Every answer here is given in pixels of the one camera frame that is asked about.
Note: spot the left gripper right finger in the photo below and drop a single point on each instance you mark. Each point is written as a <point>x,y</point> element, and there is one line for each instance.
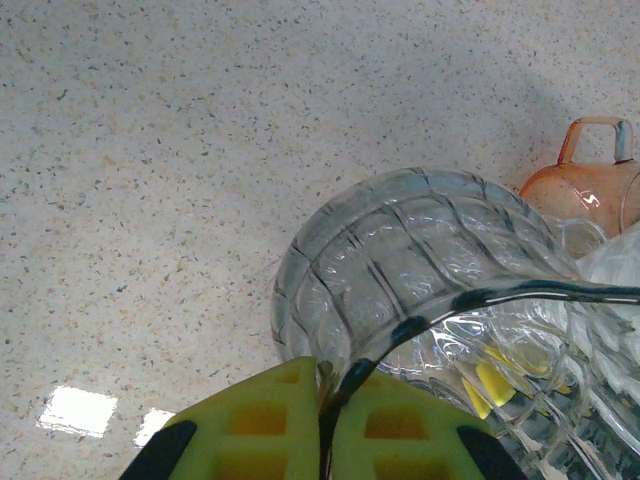
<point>400,425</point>

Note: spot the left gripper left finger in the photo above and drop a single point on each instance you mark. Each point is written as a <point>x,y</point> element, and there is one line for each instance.
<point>250,420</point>

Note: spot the clear glass dripper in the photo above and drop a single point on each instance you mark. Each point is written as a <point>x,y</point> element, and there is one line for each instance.
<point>400,260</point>

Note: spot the orange plastic dripper cup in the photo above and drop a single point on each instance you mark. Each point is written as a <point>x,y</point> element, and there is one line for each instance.
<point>575,195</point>

